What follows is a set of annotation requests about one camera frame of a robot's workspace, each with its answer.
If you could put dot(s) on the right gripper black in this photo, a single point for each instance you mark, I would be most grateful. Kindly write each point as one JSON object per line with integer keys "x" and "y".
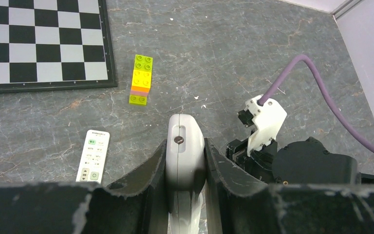
{"x": 258, "y": 163}

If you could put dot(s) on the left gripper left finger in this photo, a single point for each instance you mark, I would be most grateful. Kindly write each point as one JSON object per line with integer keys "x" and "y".
{"x": 134, "y": 204}

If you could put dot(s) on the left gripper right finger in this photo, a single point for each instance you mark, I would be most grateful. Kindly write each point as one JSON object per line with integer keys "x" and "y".
{"x": 238, "y": 203}

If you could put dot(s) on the white remote control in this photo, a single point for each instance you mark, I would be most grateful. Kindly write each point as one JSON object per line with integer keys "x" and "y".
{"x": 185, "y": 173}

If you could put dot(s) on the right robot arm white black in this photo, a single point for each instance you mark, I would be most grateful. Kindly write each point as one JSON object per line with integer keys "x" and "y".
{"x": 301, "y": 162}

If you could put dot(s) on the white remote left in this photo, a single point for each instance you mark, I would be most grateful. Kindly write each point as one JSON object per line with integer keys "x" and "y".
{"x": 93, "y": 157}

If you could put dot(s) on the green yellow orange brick stack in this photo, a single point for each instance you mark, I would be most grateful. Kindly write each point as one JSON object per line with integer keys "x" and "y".
{"x": 141, "y": 80}

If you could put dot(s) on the black white chessboard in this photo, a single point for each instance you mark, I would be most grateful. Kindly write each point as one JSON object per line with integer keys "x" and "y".
{"x": 50, "y": 45}

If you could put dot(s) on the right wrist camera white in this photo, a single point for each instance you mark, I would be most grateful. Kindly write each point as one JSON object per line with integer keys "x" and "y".
{"x": 267, "y": 119}

